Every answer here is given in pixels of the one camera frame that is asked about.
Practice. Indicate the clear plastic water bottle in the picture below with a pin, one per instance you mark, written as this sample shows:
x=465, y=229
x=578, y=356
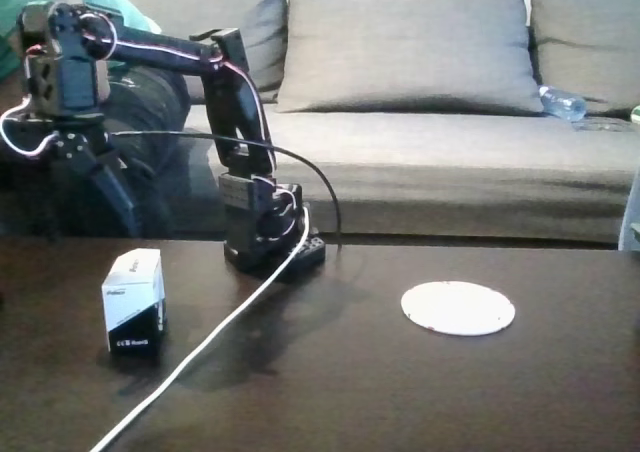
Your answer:
x=562, y=102

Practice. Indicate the grey sofa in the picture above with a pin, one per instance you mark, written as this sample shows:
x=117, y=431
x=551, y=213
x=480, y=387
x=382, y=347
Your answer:
x=450, y=162

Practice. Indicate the round white printed coaster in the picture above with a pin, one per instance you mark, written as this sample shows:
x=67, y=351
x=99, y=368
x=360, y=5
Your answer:
x=457, y=307

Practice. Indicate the green round thing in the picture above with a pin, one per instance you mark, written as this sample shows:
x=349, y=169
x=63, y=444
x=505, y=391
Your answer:
x=636, y=113

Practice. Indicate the person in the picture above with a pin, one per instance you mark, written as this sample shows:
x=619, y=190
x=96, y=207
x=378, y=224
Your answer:
x=150, y=102

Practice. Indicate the white and black servo box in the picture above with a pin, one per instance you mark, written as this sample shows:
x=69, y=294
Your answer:
x=134, y=304

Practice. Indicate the grey sofa back cushion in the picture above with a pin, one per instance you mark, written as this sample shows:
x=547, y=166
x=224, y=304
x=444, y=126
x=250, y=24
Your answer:
x=585, y=32
x=410, y=52
x=225, y=2

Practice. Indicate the pale translucent container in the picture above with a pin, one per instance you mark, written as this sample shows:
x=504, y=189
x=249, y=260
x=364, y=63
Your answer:
x=631, y=222

